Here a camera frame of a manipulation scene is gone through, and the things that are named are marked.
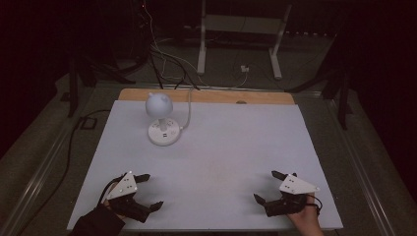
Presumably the person's left hand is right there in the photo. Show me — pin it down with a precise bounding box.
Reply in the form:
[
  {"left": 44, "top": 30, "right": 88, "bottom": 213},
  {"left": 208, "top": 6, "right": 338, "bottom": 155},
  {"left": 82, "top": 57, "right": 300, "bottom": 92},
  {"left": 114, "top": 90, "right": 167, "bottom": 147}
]
[{"left": 101, "top": 182, "right": 128, "bottom": 221}]

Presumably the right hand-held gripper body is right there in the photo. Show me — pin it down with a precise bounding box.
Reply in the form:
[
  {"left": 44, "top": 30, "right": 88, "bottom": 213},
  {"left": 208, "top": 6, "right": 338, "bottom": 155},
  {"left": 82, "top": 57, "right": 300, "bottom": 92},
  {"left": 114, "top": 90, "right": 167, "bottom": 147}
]
[{"left": 264, "top": 172, "right": 322, "bottom": 218}]

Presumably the black square floor plate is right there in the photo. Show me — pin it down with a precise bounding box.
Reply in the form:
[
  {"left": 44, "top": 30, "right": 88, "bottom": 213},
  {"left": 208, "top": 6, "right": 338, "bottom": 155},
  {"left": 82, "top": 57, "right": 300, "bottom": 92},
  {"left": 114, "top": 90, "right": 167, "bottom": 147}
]
[{"left": 79, "top": 116, "right": 98, "bottom": 131}]

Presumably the white metal stand frame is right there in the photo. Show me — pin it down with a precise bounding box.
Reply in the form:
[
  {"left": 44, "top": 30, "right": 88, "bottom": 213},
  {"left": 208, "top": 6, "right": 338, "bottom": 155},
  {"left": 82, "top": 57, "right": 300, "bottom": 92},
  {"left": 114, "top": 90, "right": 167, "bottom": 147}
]
[{"left": 196, "top": 0, "right": 294, "bottom": 81}]

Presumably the bundle of floor cables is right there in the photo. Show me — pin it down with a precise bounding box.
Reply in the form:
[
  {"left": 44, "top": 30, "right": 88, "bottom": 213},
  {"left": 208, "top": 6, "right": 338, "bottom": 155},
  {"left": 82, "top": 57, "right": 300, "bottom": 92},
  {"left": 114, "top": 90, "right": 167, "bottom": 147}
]
[{"left": 141, "top": 0, "right": 250, "bottom": 91}]

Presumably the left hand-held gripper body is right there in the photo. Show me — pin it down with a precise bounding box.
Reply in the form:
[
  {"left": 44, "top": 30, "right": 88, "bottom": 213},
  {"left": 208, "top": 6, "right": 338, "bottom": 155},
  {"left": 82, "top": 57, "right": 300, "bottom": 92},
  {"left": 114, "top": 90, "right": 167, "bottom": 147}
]
[{"left": 105, "top": 170, "right": 152, "bottom": 224}]

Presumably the black tripod stand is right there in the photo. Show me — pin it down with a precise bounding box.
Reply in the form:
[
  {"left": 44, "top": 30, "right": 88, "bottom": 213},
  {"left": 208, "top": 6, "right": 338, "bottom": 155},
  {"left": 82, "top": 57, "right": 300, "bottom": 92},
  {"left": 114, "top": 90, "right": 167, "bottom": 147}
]
[{"left": 60, "top": 48, "right": 137, "bottom": 119}]

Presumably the long black floor cable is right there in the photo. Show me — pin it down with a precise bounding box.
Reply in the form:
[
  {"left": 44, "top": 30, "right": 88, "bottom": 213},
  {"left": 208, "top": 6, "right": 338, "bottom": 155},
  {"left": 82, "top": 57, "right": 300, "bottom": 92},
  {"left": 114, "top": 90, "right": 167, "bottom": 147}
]
[{"left": 16, "top": 108, "right": 112, "bottom": 236}]

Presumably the white round desk lamp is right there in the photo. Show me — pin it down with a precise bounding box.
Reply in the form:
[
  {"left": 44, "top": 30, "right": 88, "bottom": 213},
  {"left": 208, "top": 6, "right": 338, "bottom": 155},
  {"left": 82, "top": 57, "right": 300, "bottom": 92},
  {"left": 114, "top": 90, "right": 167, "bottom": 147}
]
[{"left": 145, "top": 91, "right": 182, "bottom": 148}]

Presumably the white lamp cable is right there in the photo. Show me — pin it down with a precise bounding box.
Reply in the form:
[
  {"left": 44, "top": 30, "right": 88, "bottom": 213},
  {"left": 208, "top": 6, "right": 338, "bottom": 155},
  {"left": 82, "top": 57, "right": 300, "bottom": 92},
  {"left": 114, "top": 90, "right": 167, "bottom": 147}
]
[{"left": 179, "top": 87, "right": 195, "bottom": 131}]

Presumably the person's right hand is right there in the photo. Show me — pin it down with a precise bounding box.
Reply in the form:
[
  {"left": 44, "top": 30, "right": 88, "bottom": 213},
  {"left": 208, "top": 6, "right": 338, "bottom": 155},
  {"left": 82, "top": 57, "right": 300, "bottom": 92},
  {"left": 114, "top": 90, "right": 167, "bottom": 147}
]
[{"left": 287, "top": 193, "right": 325, "bottom": 230}]

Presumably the white table cover sheet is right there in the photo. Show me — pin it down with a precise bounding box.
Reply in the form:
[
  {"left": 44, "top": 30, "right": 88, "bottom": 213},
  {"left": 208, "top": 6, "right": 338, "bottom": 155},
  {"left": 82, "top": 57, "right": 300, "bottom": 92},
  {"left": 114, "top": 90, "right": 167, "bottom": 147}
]
[{"left": 66, "top": 99, "right": 344, "bottom": 231}]

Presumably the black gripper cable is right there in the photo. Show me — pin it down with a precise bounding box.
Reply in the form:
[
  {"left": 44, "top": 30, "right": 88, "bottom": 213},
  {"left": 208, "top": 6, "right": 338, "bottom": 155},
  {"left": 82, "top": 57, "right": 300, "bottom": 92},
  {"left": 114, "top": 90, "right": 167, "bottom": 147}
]
[
  {"left": 306, "top": 194, "right": 324, "bottom": 216},
  {"left": 97, "top": 175, "right": 127, "bottom": 206}
]

